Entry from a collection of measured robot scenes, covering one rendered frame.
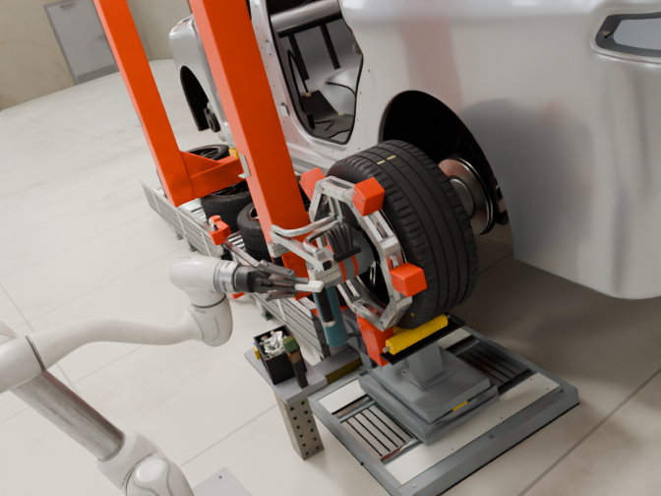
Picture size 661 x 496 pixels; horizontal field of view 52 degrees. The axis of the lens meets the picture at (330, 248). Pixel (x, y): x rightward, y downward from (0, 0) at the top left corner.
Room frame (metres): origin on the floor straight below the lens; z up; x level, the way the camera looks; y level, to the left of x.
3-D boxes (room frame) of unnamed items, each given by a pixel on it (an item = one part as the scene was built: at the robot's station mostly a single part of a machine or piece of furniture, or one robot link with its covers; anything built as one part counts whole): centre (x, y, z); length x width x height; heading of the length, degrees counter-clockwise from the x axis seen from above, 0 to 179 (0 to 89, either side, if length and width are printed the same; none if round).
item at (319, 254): (2.04, -0.01, 1.03); 0.19 x 0.18 x 0.11; 112
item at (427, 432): (2.29, -0.22, 0.13); 0.50 x 0.36 x 0.10; 22
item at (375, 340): (2.19, -0.12, 0.48); 0.16 x 0.12 x 0.17; 112
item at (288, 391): (2.24, 0.30, 0.44); 0.43 x 0.17 x 0.03; 22
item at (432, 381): (2.24, -0.24, 0.32); 0.40 x 0.30 x 0.28; 22
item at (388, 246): (2.18, -0.08, 0.85); 0.54 x 0.07 x 0.54; 22
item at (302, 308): (3.86, 0.60, 0.28); 2.47 x 0.09 x 0.22; 22
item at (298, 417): (2.27, 0.31, 0.21); 0.10 x 0.10 x 0.42; 22
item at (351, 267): (2.15, -0.02, 0.85); 0.21 x 0.14 x 0.14; 112
